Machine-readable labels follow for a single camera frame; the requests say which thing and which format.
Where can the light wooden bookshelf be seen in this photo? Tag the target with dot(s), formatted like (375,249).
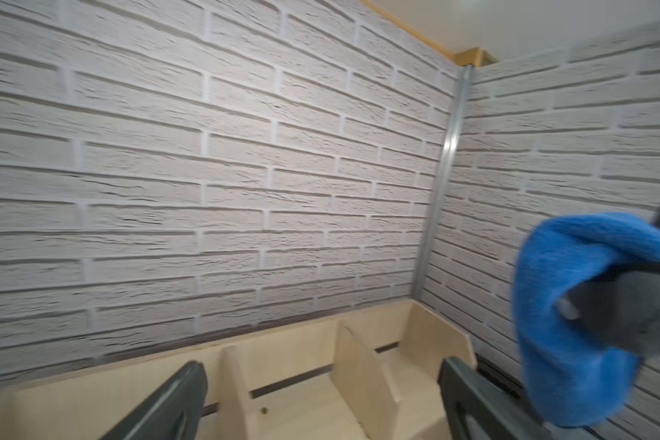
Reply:
(368,374)

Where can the right aluminium corner post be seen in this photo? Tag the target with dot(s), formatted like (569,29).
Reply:
(441,181)

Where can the blue and grey cloth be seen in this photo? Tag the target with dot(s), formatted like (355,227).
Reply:
(586,313)

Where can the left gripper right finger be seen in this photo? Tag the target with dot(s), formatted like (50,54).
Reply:
(476,409)

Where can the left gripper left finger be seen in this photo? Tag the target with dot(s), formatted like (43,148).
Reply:
(172,411)

